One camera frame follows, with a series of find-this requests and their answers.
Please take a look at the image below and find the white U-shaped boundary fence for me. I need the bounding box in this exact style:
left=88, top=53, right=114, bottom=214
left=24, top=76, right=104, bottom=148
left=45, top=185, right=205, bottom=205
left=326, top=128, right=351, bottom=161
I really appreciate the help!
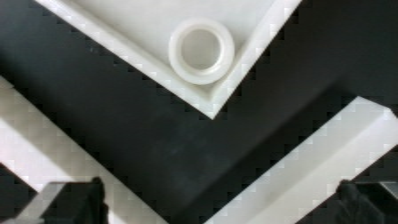
left=0, top=77, right=398, bottom=224

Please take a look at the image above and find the white square tabletop part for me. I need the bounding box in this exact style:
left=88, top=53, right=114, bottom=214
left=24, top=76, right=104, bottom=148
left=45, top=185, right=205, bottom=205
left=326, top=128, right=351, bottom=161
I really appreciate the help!
left=34, top=0, right=303, bottom=117

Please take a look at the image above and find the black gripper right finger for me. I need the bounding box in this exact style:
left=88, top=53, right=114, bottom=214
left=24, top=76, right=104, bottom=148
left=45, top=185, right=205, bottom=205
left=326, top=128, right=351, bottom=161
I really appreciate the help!
left=336, top=180, right=398, bottom=224

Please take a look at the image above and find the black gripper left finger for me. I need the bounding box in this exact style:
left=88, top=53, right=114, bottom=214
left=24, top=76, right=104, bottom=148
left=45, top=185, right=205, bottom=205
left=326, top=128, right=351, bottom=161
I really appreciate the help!
left=17, top=177, right=109, bottom=224

